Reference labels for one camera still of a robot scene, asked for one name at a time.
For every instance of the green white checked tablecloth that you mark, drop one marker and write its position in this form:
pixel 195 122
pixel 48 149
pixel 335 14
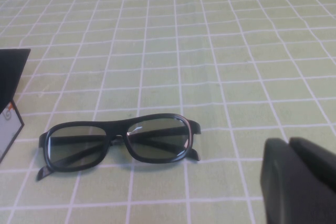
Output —
pixel 183 51

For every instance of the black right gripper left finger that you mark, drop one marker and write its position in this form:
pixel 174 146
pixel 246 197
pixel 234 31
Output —
pixel 283 190

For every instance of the black framed glasses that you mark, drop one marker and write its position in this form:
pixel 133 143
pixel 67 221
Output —
pixel 105 125

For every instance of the black glasses case blue print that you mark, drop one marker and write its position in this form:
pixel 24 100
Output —
pixel 10 77

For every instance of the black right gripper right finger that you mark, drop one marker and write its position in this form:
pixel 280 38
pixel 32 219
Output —
pixel 317 158

